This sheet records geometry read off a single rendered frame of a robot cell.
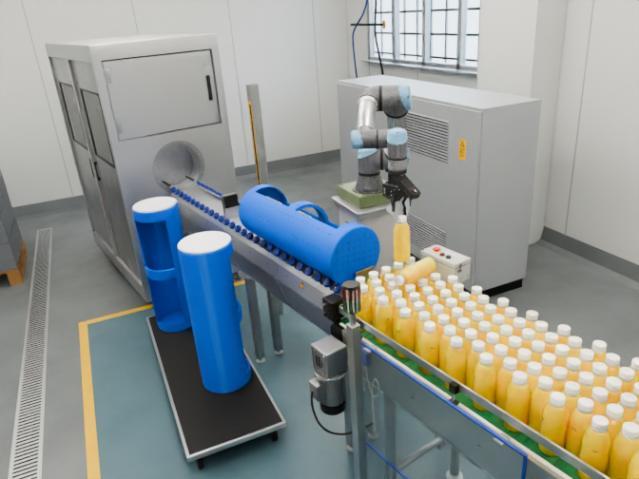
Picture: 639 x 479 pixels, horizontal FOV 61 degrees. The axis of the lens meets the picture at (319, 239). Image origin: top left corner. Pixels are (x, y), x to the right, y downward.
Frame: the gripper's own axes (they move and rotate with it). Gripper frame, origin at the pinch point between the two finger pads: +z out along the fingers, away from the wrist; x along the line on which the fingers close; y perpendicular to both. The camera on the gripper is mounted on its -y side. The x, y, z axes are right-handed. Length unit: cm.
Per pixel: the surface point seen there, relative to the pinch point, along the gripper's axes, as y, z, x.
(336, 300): 10.5, 32.1, 27.2
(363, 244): 22.8, 18.6, 1.8
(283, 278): 67, 47, 20
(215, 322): 89, 70, 52
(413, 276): -12.8, 19.0, 6.0
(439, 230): 121, 87, -152
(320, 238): 33.8, 14.2, 17.1
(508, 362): -67, 23, 19
